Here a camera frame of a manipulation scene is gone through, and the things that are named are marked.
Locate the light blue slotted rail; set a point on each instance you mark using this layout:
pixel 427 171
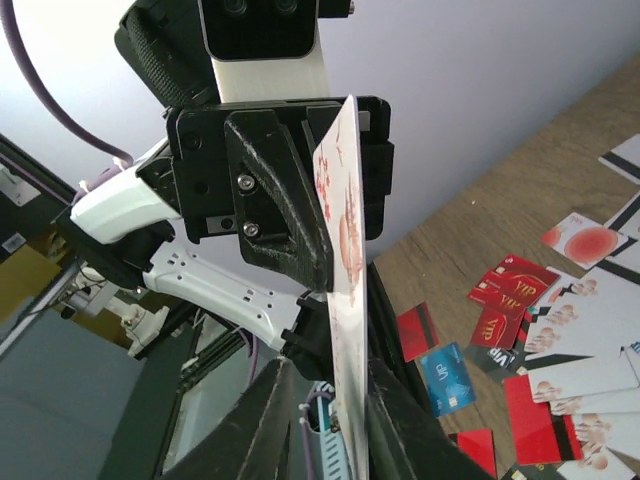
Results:
pixel 335 465

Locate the blue card bottom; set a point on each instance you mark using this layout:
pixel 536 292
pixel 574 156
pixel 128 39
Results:
pixel 448 383

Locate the white striped card left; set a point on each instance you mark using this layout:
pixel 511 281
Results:
pixel 624 159

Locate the red striped card bottom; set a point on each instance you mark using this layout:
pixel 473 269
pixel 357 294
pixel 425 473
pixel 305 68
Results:
pixel 478 445

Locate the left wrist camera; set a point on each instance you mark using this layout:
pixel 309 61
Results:
pixel 264 50

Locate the dark red striped card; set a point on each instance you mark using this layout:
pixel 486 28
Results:
pixel 417 332

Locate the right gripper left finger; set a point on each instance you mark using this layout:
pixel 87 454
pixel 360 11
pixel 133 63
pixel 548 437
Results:
pixel 249 441

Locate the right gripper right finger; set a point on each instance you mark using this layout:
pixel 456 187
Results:
pixel 405 442

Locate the black aluminium frame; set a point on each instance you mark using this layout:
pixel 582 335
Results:
pixel 119 357

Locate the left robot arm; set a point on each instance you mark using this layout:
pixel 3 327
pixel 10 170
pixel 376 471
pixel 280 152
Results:
pixel 163 42

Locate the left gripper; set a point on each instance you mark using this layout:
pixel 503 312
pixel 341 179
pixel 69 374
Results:
pixel 248 168

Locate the red card in pile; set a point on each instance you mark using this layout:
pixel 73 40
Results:
pixel 539 436

